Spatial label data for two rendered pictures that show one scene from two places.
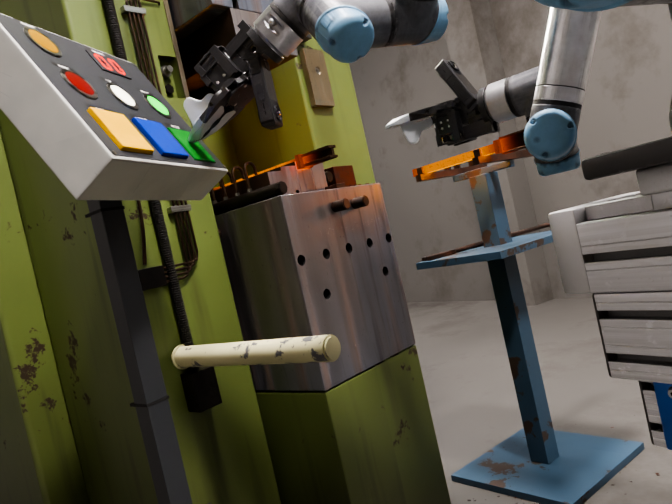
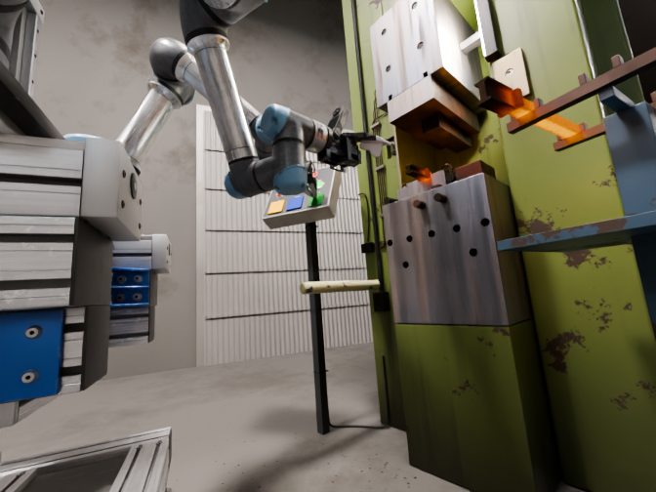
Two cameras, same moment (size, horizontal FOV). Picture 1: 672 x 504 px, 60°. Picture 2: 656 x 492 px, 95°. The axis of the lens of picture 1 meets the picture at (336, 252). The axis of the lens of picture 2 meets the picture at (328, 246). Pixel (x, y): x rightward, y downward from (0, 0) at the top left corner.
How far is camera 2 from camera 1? 1.62 m
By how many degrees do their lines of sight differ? 97
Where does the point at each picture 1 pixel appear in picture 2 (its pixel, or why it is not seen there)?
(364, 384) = (429, 333)
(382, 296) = (464, 273)
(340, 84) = (554, 61)
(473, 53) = not seen: outside the picture
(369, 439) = (426, 372)
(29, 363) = not seen: hidden behind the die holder
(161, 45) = (388, 133)
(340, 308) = (415, 275)
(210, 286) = not seen: hidden behind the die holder
